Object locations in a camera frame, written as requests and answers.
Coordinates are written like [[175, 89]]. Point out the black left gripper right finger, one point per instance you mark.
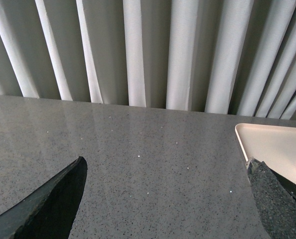
[[275, 198]]

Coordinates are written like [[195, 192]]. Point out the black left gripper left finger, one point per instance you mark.
[[48, 212]]

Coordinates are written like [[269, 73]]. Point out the beige rectangular tray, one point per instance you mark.
[[274, 145]]

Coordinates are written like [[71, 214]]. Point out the white pleated curtain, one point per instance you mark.
[[216, 56]]

